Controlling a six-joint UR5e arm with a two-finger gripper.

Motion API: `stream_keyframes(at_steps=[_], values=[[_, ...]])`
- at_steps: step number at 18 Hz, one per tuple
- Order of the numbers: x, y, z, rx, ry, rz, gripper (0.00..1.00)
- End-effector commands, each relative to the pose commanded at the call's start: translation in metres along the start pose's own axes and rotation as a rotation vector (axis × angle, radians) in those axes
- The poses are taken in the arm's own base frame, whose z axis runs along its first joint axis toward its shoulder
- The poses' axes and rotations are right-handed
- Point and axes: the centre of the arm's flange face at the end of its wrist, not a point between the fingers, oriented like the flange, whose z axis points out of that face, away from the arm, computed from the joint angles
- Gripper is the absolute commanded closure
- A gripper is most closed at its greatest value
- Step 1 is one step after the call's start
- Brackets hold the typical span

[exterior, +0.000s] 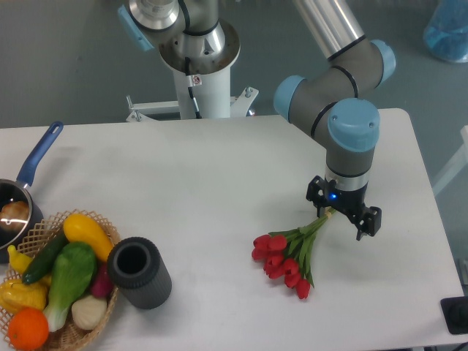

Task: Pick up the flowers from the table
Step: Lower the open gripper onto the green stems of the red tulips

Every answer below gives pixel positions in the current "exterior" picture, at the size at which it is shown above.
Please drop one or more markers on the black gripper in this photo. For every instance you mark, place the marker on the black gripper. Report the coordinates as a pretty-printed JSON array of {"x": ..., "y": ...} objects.
[{"x": 322, "y": 194}]

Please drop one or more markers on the red tulip bouquet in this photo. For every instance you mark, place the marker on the red tulip bouquet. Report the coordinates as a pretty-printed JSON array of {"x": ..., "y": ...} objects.
[{"x": 288, "y": 254}]

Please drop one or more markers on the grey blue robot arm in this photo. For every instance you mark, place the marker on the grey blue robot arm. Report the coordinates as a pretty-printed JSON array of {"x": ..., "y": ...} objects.
[{"x": 330, "y": 109}]

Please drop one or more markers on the black device at edge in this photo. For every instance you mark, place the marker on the black device at edge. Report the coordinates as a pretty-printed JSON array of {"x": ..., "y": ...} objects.
[{"x": 455, "y": 314}]

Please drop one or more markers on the dark grey ribbed vase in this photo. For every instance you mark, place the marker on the dark grey ribbed vase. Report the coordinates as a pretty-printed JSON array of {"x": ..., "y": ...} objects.
[{"x": 136, "y": 267}]

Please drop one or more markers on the purple radish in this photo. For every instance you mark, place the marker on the purple radish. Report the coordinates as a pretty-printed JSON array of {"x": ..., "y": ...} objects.
[{"x": 101, "y": 286}]

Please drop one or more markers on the yellow squash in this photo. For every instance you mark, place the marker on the yellow squash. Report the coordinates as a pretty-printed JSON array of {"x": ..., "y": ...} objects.
[{"x": 82, "y": 228}]

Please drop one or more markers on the green bok choy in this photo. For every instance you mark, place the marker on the green bok choy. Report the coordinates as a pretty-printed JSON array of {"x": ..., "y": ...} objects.
[{"x": 72, "y": 272}]

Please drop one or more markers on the white garlic bulb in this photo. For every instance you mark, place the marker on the white garlic bulb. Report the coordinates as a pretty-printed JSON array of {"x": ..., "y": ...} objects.
[{"x": 88, "y": 311}]

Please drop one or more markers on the green cucumber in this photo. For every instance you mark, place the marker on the green cucumber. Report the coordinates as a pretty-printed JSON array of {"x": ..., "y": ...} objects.
[{"x": 43, "y": 262}]

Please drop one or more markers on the woven wicker basket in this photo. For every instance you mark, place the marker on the woven wicker basket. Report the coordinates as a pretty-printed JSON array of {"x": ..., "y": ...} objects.
[{"x": 70, "y": 337}]

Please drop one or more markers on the brown bread roll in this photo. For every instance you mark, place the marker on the brown bread roll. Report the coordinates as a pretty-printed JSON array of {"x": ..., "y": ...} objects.
[{"x": 14, "y": 216}]

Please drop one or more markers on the yellow banana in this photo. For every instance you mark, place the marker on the yellow banana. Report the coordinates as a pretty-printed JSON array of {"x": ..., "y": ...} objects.
[{"x": 18, "y": 261}]

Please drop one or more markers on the orange fruit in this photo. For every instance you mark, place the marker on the orange fruit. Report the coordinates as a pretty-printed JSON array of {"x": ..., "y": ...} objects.
[{"x": 28, "y": 329}]

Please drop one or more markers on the yellow pepper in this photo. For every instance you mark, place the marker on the yellow pepper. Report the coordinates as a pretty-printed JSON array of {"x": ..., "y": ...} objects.
[{"x": 16, "y": 296}]

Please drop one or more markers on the white frame at right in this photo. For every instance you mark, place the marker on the white frame at right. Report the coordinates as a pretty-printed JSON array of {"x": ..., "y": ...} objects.
[{"x": 452, "y": 167}]

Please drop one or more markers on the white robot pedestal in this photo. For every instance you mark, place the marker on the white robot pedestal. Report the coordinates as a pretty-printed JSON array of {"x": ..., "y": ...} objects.
[{"x": 201, "y": 67}]

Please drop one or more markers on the blue handled saucepan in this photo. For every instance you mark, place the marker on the blue handled saucepan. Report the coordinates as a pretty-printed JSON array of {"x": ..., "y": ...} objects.
[{"x": 18, "y": 189}]

